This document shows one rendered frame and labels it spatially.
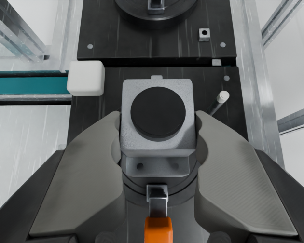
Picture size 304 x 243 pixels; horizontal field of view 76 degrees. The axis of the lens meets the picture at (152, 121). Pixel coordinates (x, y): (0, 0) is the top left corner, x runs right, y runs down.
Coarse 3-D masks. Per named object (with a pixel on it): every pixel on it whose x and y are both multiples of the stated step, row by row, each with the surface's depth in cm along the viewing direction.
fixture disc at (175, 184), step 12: (120, 108) 25; (192, 156) 23; (192, 168) 23; (132, 180) 22; (144, 180) 22; (156, 180) 22; (168, 180) 22; (180, 180) 22; (192, 180) 22; (132, 192) 22; (144, 192) 22; (168, 192) 22; (180, 192) 22; (192, 192) 22; (144, 204) 22; (168, 204) 22
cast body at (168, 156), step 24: (144, 96) 11; (168, 96) 11; (192, 96) 12; (144, 120) 10; (168, 120) 10; (192, 120) 11; (120, 144) 11; (144, 144) 11; (168, 144) 11; (192, 144) 11; (144, 168) 13; (168, 168) 13
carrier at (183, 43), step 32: (96, 0) 32; (128, 0) 30; (192, 0) 29; (224, 0) 31; (96, 32) 30; (128, 32) 30; (160, 32) 30; (192, 32) 30; (224, 32) 30; (128, 64) 31; (160, 64) 31
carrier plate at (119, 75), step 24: (120, 72) 28; (144, 72) 28; (168, 72) 28; (192, 72) 28; (216, 72) 28; (72, 96) 28; (96, 96) 27; (120, 96) 27; (216, 96) 27; (240, 96) 27; (72, 120) 27; (96, 120) 26; (240, 120) 26; (144, 216) 23; (168, 216) 23; (192, 216) 23; (120, 240) 23; (192, 240) 22
